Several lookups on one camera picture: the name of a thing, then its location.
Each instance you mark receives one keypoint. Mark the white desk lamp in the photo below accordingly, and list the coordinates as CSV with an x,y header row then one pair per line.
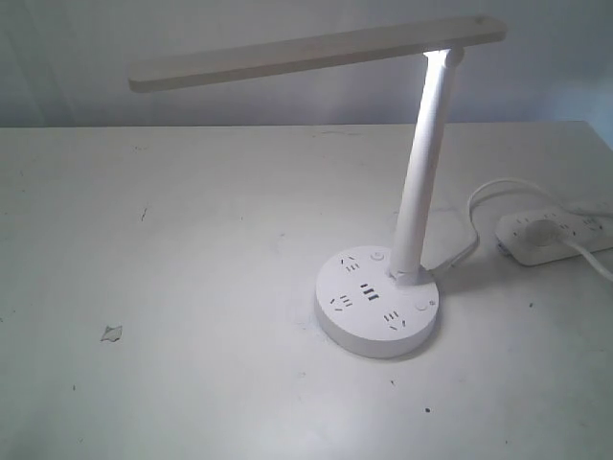
x,y
373,301

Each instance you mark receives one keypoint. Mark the torn paper scrap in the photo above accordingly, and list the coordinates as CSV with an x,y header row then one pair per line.
x,y
112,334

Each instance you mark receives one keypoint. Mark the white power strip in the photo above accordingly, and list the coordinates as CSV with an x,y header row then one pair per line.
x,y
536,237

